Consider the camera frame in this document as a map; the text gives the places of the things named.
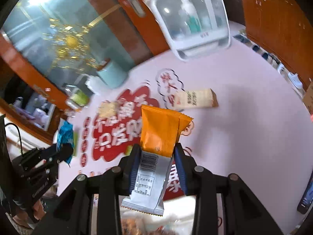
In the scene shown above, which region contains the orange white snack pack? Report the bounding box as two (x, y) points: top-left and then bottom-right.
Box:
(121, 105), (192, 216)

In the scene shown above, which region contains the blue white snack pack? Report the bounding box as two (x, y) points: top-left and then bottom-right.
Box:
(57, 120), (74, 165)

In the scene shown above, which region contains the person's left hand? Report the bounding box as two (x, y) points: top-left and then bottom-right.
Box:
(13, 200), (46, 229)

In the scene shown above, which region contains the clear wrapped yellow cookie pack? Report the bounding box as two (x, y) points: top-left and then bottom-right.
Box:
(98, 101), (119, 119)

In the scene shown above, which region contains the beige long snack pack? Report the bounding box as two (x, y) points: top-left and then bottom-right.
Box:
(174, 89), (219, 110)

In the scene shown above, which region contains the pink printed table mat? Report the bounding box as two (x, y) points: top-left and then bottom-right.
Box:
(70, 39), (312, 234)

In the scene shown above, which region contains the teal canister with brown lid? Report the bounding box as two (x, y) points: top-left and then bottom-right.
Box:
(97, 58), (128, 89)

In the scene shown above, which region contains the green label glass bottle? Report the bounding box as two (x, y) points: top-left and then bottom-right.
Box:
(64, 84), (90, 110)

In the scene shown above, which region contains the white squeeze wash bottle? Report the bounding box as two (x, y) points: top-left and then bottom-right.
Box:
(85, 75), (107, 95)

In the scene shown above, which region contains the black smartphone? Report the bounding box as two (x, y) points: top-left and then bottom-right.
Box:
(297, 176), (313, 214)

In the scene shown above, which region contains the white cosmetics storage box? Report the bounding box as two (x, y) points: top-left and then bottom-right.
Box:
(143, 0), (231, 61)

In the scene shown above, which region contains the glass sliding door gold ornament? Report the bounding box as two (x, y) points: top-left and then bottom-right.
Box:
(1, 0), (169, 110)

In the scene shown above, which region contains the wooden cabinet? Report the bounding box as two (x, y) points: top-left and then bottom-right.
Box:
(242, 0), (312, 88)

